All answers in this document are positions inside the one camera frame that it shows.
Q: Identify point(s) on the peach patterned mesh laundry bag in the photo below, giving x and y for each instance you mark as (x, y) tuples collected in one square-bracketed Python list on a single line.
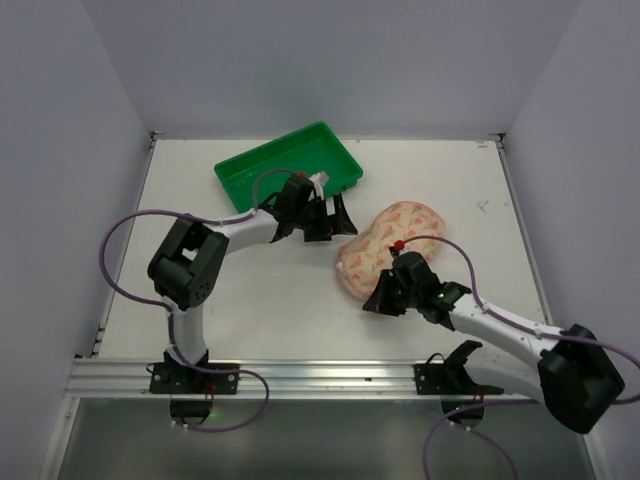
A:
[(361, 261)]

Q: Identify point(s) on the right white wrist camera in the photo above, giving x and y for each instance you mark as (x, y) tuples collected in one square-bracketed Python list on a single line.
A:
[(397, 248)]

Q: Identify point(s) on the green plastic tray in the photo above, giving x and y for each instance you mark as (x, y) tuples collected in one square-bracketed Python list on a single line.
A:
[(312, 149)]

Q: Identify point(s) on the aluminium mounting rail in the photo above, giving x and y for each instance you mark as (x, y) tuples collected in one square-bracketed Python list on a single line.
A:
[(361, 380)]

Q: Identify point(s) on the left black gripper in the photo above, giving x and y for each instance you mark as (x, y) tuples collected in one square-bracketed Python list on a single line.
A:
[(323, 220)]

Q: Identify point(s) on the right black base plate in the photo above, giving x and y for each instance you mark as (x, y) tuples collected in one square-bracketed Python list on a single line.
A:
[(446, 376)]

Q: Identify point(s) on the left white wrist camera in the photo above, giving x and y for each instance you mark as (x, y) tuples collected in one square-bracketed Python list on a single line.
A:
[(319, 180)]

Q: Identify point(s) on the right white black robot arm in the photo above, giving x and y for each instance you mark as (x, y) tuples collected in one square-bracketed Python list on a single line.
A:
[(566, 370)]

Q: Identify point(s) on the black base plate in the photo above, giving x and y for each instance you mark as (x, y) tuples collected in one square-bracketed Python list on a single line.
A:
[(446, 376), (170, 378)]

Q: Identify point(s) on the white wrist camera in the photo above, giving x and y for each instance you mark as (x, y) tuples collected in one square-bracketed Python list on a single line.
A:
[(319, 180), (397, 248)]

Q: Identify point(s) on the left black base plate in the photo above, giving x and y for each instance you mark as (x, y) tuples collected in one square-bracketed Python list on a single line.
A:
[(170, 378)]

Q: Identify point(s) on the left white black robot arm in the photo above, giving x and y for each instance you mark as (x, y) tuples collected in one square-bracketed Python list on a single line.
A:
[(186, 266)]

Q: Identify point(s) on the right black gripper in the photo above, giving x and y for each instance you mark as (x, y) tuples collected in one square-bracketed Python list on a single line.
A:
[(395, 290)]

